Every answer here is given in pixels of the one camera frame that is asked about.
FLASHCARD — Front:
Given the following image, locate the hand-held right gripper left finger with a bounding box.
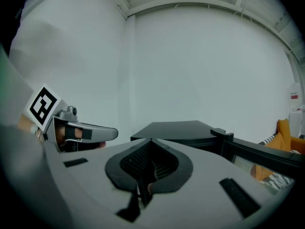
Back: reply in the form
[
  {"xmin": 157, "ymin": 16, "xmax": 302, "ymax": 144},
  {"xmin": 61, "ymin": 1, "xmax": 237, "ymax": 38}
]
[{"xmin": 46, "ymin": 138, "xmax": 151, "ymax": 229}]

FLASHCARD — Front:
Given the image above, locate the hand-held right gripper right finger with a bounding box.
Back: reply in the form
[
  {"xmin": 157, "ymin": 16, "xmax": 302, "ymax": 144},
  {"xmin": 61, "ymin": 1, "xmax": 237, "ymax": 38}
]
[{"xmin": 142, "ymin": 138, "xmax": 278, "ymax": 229}]

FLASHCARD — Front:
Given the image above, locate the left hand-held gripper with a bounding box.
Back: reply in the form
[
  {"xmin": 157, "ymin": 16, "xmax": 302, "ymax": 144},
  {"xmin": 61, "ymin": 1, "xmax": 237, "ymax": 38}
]
[{"xmin": 23, "ymin": 83, "xmax": 119, "ymax": 154}]

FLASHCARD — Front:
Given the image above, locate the person's left forearm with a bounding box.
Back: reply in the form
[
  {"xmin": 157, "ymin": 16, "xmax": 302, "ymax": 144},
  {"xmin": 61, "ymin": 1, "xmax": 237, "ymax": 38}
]
[{"xmin": 17, "ymin": 114, "xmax": 41, "ymax": 140}]

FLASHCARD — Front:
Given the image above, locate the person's left hand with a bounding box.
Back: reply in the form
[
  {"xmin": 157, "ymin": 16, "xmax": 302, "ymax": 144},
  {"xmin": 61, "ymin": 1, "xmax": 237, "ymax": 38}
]
[{"xmin": 55, "ymin": 125, "xmax": 107, "ymax": 152}]

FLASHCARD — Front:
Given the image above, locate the glass fridge door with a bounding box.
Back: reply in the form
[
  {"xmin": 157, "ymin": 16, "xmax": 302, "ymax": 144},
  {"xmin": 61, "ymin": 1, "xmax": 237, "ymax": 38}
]
[{"xmin": 210, "ymin": 127, "xmax": 305, "ymax": 197}]

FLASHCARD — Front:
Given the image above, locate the black white striped blanket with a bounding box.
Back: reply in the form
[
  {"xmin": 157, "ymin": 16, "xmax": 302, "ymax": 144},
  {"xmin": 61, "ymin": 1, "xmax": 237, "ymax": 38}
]
[{"xmin": 258, "ymin": 134, "xmax": 302, "ymax": 191}]

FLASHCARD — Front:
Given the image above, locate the orange sofa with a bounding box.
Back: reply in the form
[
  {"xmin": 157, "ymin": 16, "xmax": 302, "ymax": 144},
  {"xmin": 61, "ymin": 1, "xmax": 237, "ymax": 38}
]
[{"xmin": 251, "ymin": 118, "xmax": 305, "ymax": 183}]

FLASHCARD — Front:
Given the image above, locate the white cabinet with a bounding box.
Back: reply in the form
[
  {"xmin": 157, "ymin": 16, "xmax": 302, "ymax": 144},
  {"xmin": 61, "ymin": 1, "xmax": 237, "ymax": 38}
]
[{"xmin": 289, "ymin": 108, "xmax": 305, "ymax": 138}]

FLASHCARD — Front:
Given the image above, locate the red and white wall sign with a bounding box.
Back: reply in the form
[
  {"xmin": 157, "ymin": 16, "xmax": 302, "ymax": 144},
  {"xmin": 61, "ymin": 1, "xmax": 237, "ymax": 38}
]
[{"xmin": 289, "ymin": 83, "xmax": 300, "ymax": 100}]

